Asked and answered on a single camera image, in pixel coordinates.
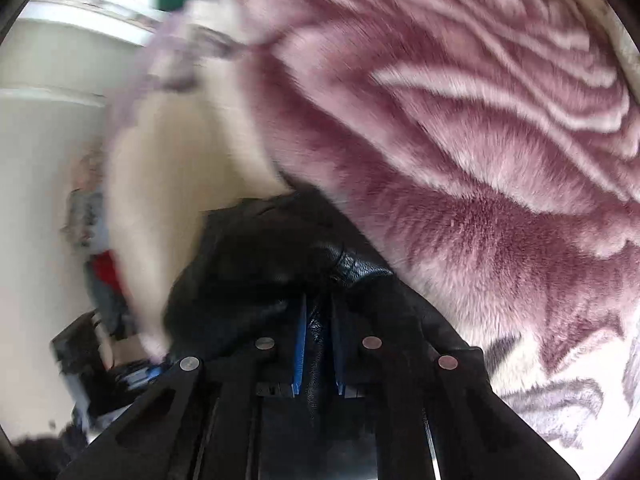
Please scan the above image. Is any floral purple blanket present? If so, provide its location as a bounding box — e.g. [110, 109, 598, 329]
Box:
[102, 0, 640, 480]

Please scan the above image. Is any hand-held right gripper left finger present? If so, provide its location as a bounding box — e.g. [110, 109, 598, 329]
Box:
[56, 294, 307, 480]

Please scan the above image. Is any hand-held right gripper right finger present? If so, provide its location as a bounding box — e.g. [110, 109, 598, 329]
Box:
[330, 293, 559, 480]

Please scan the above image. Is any white wardrobe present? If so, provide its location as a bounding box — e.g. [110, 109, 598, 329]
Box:
[0, 0, 168, 461]

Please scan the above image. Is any black leather jacket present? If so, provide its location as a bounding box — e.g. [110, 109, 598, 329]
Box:
[161, 194, 501, 428]

